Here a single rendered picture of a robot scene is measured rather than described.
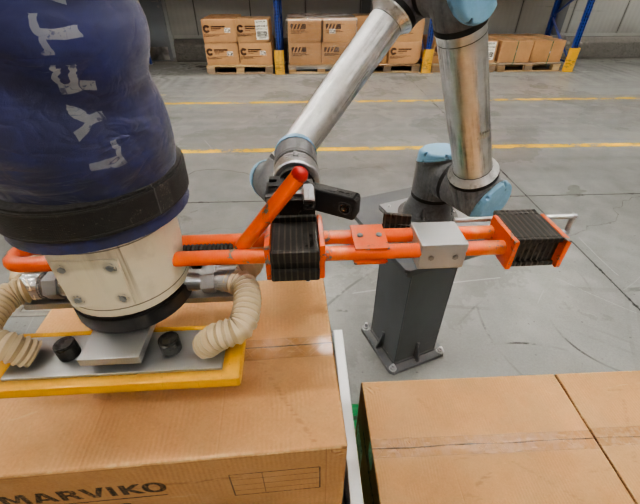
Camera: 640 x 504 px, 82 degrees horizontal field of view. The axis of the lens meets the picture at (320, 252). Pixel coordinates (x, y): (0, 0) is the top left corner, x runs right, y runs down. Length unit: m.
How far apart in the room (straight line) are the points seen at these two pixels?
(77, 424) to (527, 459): 1.01
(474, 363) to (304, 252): 1.62
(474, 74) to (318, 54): 6.63
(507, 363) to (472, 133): 1.30
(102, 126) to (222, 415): 0.47
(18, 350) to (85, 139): 0.33
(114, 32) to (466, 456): 1.10
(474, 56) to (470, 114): 0.15
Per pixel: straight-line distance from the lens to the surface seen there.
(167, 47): 9.29
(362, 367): 1.89
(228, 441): 0.66
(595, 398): 1.41
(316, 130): 0.95
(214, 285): 0.59
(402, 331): 1.73
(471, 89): 1.04
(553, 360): 2.23
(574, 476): 1.23
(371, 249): 0.53
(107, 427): 0.74
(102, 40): 0.42
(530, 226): 0.63
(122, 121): 0.44
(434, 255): 0.56
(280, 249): 0.52
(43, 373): 0.64
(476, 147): 1.14
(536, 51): 8.79
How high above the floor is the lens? 1.53
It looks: 37 degrees down
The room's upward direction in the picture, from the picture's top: straight up
